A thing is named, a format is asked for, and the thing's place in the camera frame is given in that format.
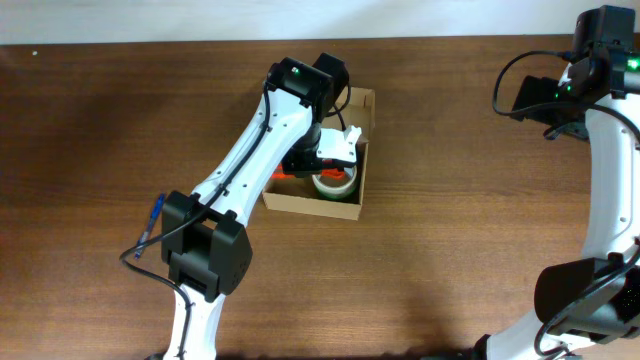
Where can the green tape roll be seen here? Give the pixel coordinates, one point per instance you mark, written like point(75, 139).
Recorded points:
point(336, 193)

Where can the brown cardboard box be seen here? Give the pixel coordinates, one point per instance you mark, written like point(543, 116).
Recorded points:
point(299, 195)

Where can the blue pen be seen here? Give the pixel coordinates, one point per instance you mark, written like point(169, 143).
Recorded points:
point(153, 217)

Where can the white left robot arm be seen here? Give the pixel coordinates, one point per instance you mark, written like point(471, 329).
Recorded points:
point(205, 243)

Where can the red utility knife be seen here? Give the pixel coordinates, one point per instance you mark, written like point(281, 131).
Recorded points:
point(282, 172)

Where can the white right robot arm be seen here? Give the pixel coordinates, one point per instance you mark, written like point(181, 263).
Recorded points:
point(595, 299)

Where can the beige masking tape roll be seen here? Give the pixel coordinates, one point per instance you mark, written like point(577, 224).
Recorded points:
point(336, 183)

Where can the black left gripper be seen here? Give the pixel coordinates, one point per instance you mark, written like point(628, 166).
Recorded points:
point(295, 161)

